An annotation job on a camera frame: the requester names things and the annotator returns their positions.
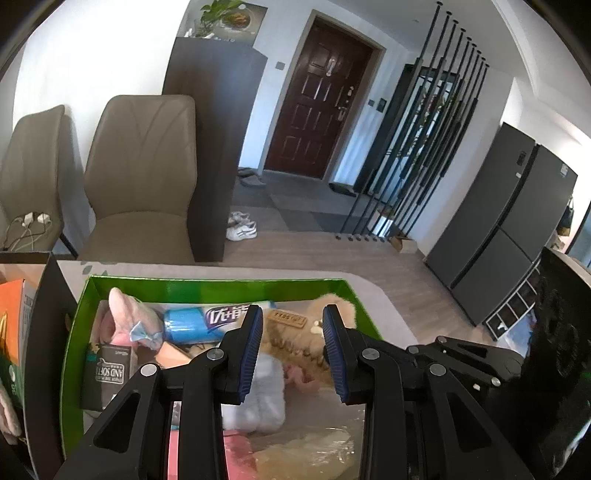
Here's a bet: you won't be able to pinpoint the blue garbage bag roll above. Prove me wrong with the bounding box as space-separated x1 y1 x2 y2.
163 302 250 345

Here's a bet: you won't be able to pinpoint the light blue folded towel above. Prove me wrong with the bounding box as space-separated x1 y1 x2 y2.
221 353 286 434

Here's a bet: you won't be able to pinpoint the pink flat box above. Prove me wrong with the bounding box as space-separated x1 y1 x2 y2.
167 430 257 480

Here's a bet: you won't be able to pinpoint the black tissue pack left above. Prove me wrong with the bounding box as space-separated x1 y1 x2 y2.
80 343 135 412

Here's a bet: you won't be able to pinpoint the pink bunny ear toy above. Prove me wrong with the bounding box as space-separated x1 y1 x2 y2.
108 287 164 351

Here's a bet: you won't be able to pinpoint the yellow item in bag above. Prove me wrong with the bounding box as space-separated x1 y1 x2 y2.
250 426 363 480

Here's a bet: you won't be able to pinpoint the green storage box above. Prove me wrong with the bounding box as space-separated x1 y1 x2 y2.
60 275 381 455

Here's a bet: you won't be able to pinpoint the white sneakers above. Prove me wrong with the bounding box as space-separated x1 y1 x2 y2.
225 211 257 242

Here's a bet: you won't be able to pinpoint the black storage box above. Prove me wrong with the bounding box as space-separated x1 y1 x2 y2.
1 252 77 479

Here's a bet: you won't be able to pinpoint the dark grey refrigerator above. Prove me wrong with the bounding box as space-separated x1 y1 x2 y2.
427 124 577 325

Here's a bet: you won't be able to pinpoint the orange carton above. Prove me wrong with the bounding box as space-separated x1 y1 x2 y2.
0 279 36 409

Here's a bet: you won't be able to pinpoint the beige chair near cabinet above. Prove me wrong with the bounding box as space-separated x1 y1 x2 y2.
79 95 197 265

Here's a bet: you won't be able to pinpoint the beige chair far left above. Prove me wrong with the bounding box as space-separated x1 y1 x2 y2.
1 105 77 256

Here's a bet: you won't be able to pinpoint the dark cabinet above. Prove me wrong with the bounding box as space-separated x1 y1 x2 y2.
162 37 267 263

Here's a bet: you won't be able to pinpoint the black slatted room divider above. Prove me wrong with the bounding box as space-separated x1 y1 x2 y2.
335 2 490 242

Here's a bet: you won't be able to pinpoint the dark wooden door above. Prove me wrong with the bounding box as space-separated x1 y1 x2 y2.
264 20 373 178

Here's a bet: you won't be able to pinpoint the framed food picture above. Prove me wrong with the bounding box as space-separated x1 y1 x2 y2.
214 3 267 47

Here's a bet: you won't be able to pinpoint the potted green plant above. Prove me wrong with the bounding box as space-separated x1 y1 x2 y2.
183 0 243 38

